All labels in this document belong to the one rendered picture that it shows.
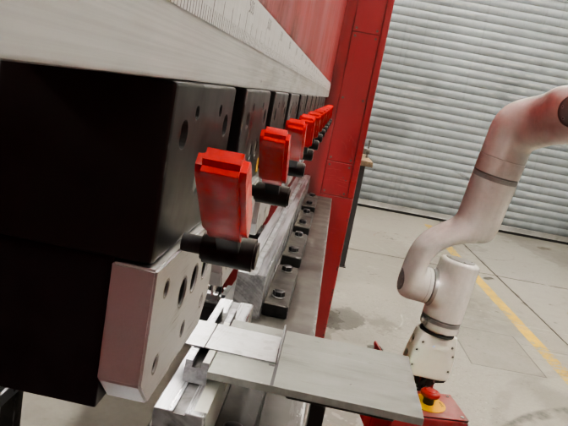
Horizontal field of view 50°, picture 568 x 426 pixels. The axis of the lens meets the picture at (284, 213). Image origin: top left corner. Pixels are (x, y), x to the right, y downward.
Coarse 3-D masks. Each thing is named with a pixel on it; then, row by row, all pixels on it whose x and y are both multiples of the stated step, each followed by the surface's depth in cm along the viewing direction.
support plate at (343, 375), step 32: (224, 352) 80; (288, 352) 83; (320, 352) 85; (352, 352) 87; (384, 352) 89; (256, 384) 73; (288, 384) 74; (320, 384) 76; (352, 384) 78; (384, 384) 79; (384, 416) 73; (416, 416) 72
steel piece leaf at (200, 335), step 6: (198, 324) 87; (204, 324) 87; (210, 324) 87; (216, 324) 88; (198, 330) 84; (204, 330) 85; (210, 330) 85; (192, 336) 82; (198, 336) 82; (204, 336) 83; (186, 342) 80; (192, 342) 80; (198, 342) 81; (204, 342) 81
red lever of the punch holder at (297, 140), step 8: (288, 120) 65; (296, 120) 65; (288, 128) 64; (296, 128) 64; (304, 128) 64; (296, 136) 65; (304, 136) 65; (296, 144) 66; (304, 144) 68; (296, 152) 68; (296, 160) 69; (288, 168) 71; (296, 168) 71; (304, 168) 71; (296, 176) 72
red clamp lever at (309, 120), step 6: (306, 114) 84; (306, 120) 84; (312, 120) 84; (312, 126) 85; (306, 132) 86; (312, 132) 86; (306, 138) 87; (312, 138) 87; (306, 144) 88; (306, 150) 90; (312, 150) 91; (306, 156) 91; (312, 156) 91
